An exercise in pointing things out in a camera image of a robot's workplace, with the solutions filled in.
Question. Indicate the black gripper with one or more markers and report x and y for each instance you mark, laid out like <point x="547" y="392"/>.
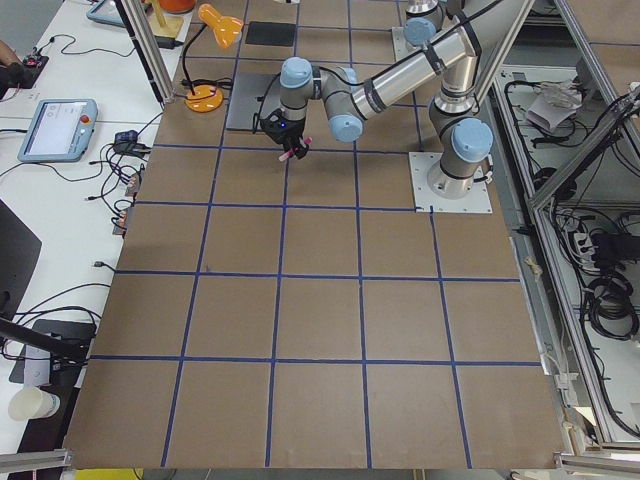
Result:
<point x="291" y="136"/>

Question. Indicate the pink pen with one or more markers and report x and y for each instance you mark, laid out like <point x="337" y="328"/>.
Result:
<point x="295" y="148"/>

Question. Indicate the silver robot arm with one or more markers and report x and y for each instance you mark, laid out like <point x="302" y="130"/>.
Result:
<point x="448" y="55"/>

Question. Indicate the silver closed notebook laptop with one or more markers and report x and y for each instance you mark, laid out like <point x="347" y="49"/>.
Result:
<point x="248" y="95"/>

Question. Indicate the black mousepad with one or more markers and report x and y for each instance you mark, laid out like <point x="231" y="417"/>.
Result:
<point x="271" y="34"/>

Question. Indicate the blue teach pendant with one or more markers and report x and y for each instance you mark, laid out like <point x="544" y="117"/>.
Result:
<point x="60" y="131"/>

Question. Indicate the black monitor stand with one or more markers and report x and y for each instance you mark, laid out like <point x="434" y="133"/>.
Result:
<point x="53" y="351"/>

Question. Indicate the white paper cup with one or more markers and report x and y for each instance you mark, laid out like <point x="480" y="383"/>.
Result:
<point x="33" y="403"/>

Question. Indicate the aluminium frame post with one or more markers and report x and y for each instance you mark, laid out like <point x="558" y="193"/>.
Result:
<point x="145" y="44"/>

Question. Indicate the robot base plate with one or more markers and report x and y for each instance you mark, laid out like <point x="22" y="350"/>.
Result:
<point x="435" y="192"/>
<point x="401" y="47"/>

